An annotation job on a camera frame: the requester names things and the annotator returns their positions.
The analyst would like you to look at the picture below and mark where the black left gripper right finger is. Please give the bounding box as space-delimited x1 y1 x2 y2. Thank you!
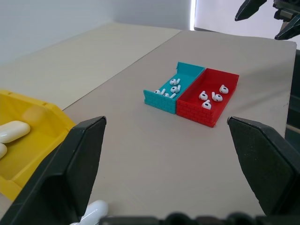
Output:
226 116 300 216

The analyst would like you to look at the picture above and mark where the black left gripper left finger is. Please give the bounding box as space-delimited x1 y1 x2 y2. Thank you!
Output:
0 115 107 225

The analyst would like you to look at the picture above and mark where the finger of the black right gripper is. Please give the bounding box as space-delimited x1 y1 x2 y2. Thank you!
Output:
274 14 300 40
235 0 268 22

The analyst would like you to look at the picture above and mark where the yellow plastic bin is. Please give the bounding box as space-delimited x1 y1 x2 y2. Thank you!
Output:
0 90 77 202

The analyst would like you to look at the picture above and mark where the red brick-pattern tray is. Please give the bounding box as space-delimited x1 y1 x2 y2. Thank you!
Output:
176 67 240 129

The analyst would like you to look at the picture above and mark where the teal brick-pattern tray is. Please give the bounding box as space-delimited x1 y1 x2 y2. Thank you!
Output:
143 61 206 115

